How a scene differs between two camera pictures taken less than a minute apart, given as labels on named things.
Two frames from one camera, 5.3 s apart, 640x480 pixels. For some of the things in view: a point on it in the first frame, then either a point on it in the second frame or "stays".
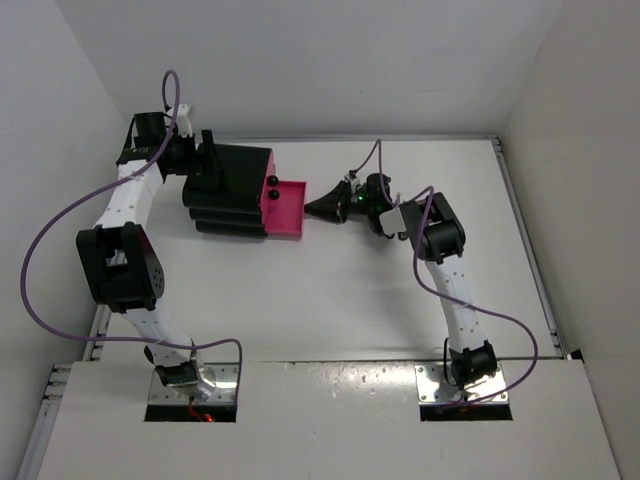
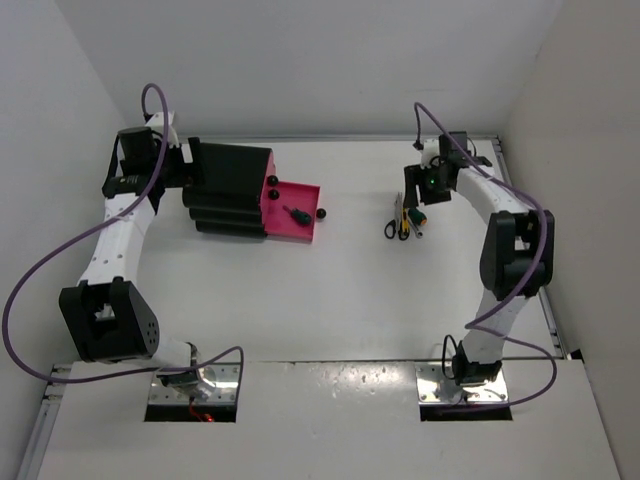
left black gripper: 204,163 to 188,174
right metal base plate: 433,388 stays
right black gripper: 336,206 to 411,174
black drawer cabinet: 235,210 stays
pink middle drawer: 270,196 stays
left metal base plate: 223,377 stays
